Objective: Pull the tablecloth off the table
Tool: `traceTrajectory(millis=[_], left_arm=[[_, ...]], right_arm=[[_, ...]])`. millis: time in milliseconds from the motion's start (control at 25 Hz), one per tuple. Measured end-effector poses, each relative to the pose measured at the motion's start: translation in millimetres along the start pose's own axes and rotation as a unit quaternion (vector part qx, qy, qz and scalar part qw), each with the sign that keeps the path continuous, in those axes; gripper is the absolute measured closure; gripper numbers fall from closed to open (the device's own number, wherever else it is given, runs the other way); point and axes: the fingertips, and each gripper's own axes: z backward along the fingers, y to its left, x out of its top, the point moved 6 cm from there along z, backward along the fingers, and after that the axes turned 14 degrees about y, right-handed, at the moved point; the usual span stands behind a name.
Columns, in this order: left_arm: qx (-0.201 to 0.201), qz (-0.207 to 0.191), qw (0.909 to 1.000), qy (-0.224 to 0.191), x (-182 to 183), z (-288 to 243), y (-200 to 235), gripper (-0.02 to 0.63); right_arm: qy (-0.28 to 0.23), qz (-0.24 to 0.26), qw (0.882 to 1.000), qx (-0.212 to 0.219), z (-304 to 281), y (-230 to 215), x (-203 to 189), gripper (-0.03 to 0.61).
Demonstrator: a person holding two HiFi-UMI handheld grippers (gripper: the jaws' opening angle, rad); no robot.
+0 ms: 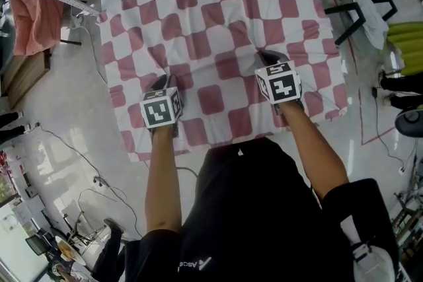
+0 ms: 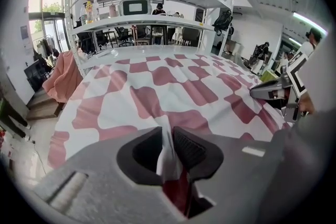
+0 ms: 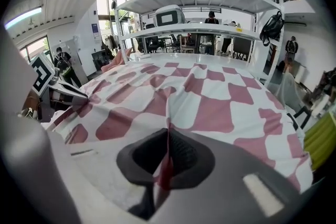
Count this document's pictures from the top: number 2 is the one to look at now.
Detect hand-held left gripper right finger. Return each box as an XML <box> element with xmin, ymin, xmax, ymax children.
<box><xmin>172</xmin><ymin>125</ymin><xmax>225</xmax><ymax>182</ymax></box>

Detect low wooden platform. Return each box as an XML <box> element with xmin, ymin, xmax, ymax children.
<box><xmin>25</xmin><ymin>88</ymin><xmax>66</xmax><ymax>122</ymax></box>

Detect clear plastic bottle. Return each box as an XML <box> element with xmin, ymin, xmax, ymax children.
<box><xmin>92</xmin><ymin>0</ymin><xmax>101</xmax><ymax>22</ymax></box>
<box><xmin>79</xmin><ymin>5</ymin><xmax>88</xmax><ymax>26</ymax></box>

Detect black backpack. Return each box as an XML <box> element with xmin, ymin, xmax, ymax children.
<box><xmin>212</xmin><ymin>9</ymin><xmax>235</xmax><ymax>37</ymax></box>

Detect wooden chair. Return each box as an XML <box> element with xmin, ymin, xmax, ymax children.
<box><xmin>132</xmin><ymin>24</ymin><xmax>153</xmax><ymax>47</ymax></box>

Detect ceiling tube lamp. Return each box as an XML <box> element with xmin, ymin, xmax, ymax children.
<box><xmin>292</xmin><ymin>11</ymin><xmax>329</xmax><ymax>35</ymax></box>

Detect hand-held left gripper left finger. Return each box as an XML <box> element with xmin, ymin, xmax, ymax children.
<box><xmin>117</xmin><ymin>126</ymin><xmax>164</xmax><ymax>186</ymax></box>

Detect white box with dark screen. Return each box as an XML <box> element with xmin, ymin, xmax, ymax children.
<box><xmin>119</xmin><ymin>0</ymin><xmax>152</xmax><ymax>16</ymax></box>

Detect black office chair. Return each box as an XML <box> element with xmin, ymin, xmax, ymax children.
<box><xmin>77</xmin><ymin>29</ymin><xmax>109</xmax><ymax>54</ymax></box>
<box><xmin>113</xmin><ymin>26</ymin><xmax>134</xmax><ymax>47</ymax></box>

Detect person's right hand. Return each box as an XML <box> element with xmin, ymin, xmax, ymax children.
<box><xmin>299</xmin><ymin>92</ymin><xmax>316</xmax><ymax>116</ymax></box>

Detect white metal shelving rack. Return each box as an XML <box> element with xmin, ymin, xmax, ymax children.
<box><xmin>62</xmin><ymin>0</ymin><xmax>236</xmax><ymax>79</ymax></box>

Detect yellow bottle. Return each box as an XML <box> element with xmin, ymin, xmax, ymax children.
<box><xmin>86</xmin><ymin>1</ymin><xmax>95</xmax><ymax>25</ymax></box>

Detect yellow-green cloth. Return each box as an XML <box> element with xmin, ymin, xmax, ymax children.
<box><xmin>259</xmin><ymin>69</ymin><xmax>279</xmax><ymax>84</ymax></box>

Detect white table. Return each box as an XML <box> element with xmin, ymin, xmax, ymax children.
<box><xmin>83</xmin><ymin>44</ymin><xmax>211</xmax><ymax>68</ymax></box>

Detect pink cloth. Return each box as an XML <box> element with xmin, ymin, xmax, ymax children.
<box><xmin>41</xmin><ymin>50</ymin><xmax>85</xmax><ymax>103</ymax></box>

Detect glass door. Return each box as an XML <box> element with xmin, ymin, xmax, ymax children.
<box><xmin>28</xmin><ymin>11</ymin><xmax>70</xmax><ymax>54</ymax></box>

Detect pink white checkered tablecloth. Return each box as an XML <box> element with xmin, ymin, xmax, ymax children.
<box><xmin>47</xmin><ymin>53</ymin><xmax>292</xmax><ymax>218</ymax></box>

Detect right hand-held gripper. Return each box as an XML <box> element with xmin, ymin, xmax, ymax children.
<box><xmin>249</xmin><ymin>51</ymin><xmax>310</xmax><ymax>122</ymax></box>

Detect dark hanging clothes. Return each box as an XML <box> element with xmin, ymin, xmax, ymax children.
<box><xmin>35</xmin><ymin>36</ymin><xmax>60</xmax><ymax>61</ymax></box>

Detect grey armchair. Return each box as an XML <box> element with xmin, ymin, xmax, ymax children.
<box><xmin>180</xmin><ymin>27</ymin><xmax>201</xmax><ymax>47</ymax></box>

